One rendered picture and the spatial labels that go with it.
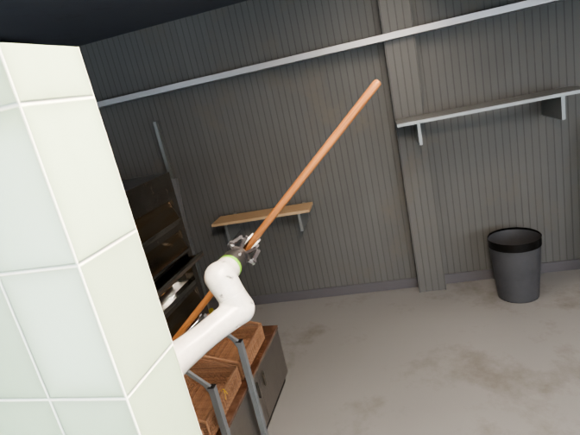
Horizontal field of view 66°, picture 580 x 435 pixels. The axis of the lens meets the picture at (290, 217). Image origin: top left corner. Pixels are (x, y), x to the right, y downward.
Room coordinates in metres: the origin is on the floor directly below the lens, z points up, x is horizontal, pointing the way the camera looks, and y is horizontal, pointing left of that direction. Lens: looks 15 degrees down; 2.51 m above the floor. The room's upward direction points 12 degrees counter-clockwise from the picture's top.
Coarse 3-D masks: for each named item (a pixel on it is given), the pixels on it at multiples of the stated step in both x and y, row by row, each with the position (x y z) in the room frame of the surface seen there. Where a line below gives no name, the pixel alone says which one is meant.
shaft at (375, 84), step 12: (372, 84) 1.59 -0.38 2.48; (360, 108) 1.60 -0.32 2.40; (348, 120) 1.61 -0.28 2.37; (336, 132) 1.63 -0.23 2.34; (324, 144) 1.65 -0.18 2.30; (324, 156) 1.66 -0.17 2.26; (312, 168) 1.66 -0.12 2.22; (300, 180) 1.68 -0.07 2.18; (288, 192) 1.69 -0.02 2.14; (276, 216) 1.72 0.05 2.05; (264, 228) 1.73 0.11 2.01; (252, 240) 1.75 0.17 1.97; (204, 300) 1.84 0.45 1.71; (192, 312) 1.86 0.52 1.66
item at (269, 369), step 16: (272, 336) 3.41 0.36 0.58; (272, 352) 3.35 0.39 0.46; (256, 368) 3.00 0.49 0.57; (272, 368) 3.27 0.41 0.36; (256, 384) 2.92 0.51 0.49; (272, 384) 3.20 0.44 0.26; (240, 400) 2.65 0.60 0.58; (272, 400) 3.12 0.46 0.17; (240, 416) 2.61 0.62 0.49; (240, 432) 2.55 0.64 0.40; (256, 432) 2.76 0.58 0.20
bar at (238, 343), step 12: (228, 336) 2.80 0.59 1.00; (240, 348) 2.77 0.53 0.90; (192, 372) 2.37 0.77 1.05; (204, 384) 2.33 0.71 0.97; (252, 384) 2.76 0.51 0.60; (216, 396) 2.31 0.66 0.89; (252, 396) 2.77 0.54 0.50; (216, 408) 2.31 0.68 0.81; (264, 420) 2.80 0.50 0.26; (228, 432) 2.32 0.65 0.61; (264, 432) 2.77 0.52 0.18
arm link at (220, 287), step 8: (224, 256) 1.50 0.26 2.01; (232, 256) 1.50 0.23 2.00; (216, 264) 1.42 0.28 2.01; (224, 264) 1.42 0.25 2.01; (232, 264) 1.45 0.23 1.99; (240, 264) 1.50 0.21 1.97; (208, 272) 1.40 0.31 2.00; (216, 272) 1.39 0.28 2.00; (224, 272) 1.39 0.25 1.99; (232, 272) 1.41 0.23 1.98; (240, 272) 1.49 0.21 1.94; (208, 280) 1.39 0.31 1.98; (216, 280) 1.38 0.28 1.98; (224, 280) 1.38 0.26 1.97; (232, 280) 1.40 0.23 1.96; (216, 288) 1.38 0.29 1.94; (224, 288) 1.38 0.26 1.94; (232, 288) 1.39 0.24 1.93; (240, 288) 1.41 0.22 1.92; (216, 296) 1.39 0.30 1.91; (224, 296) 1.38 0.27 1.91; (232, 296) 1.38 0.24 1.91
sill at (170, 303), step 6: (186, 282) 3.51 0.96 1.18; (192, 282) 3.51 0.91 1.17; (180, 288) 3.40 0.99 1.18; (186, 288) 3.40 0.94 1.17; (174, 294) 3.30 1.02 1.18; (180, 294) 3.30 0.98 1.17; (168, 300) 3.21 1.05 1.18; (174, 300) 3.20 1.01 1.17; (162, 306) 3.12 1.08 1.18; (168, 306) 3.11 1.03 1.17
